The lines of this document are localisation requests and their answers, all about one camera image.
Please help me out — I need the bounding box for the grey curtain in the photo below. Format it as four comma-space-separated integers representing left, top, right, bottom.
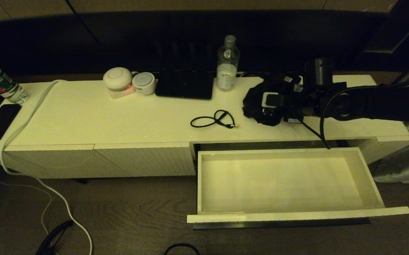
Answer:
373, 53, 409, 220

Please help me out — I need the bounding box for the clear bottle with grey cap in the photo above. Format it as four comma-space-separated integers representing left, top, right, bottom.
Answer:
216, 35, 241, 92

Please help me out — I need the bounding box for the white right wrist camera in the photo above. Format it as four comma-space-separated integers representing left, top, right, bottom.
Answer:
262, 91, 285, 107

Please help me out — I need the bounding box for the thin white charging cable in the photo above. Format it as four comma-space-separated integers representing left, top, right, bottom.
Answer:
0, 141, 53, 236

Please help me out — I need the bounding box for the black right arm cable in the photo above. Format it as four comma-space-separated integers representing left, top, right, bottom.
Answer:
298, 79, 409, 149

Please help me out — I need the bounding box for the black coiled cable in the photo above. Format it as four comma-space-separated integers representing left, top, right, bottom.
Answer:
36, 220, 75, 255

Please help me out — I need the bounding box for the short black USB cable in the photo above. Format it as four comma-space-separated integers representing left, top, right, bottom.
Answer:
190, 109, 239, 129

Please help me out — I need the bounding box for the black smartphone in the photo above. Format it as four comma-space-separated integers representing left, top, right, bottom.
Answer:
0, 104, 22, 142

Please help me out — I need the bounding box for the large white dome device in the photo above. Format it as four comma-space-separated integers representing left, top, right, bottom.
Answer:
103, 67, 133, 90

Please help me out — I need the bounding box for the small white round speaker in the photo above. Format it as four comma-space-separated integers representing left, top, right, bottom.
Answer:
132, 72, 156, 95

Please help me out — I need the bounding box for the white drawer with black handle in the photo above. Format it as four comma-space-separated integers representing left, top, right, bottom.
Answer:
187, 143, 409, 230

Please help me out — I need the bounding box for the thick white power cable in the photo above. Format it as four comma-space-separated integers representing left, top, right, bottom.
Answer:
0, 80, 94, 255

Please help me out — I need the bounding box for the black flat rectangular device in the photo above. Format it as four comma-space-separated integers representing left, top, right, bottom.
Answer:
155, 69, 214, 100

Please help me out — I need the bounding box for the white low cabinet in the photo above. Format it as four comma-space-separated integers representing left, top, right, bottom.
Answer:
0, 74, 409, 179

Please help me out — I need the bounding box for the black floor cable loop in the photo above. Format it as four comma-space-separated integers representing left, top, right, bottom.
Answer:
164, 243, 201, 255

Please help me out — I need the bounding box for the white base with pink light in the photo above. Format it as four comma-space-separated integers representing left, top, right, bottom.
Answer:
108, 84, 136, 99

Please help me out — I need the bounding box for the black umbrella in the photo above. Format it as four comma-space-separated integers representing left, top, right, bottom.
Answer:
243, 73, 306, 126

